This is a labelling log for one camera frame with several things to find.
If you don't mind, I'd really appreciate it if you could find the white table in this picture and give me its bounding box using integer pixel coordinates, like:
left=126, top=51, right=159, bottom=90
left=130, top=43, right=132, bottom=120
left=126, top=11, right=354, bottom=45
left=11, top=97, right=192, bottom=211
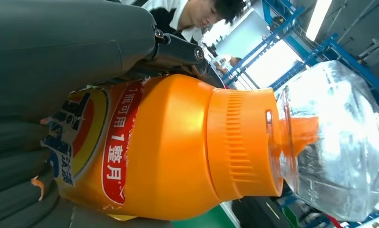
left=219, top=201, right=242, bottom=228

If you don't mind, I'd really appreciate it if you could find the person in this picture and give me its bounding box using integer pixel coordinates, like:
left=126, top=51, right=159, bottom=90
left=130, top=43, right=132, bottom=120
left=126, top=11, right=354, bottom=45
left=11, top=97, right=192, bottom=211
left=140, top=0, right=247, bottom=46
left=213, top=54, right=243, bottom=76

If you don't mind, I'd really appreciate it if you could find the orange detergent bottle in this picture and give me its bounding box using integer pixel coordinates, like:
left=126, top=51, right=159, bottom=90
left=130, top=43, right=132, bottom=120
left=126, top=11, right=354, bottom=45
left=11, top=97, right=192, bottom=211
left=39, top=59, right=379, bottom=222

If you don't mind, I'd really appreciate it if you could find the black zip case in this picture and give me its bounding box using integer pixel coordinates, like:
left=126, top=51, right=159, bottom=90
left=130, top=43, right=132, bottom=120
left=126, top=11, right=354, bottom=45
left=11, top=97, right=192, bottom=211
left=232, top=193, right=288, bottom=228

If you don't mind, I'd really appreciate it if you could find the blue metal rack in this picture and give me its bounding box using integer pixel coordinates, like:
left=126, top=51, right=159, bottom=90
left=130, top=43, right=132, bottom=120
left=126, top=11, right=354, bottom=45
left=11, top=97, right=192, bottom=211
left=221, top=0, right=379, bottom=228

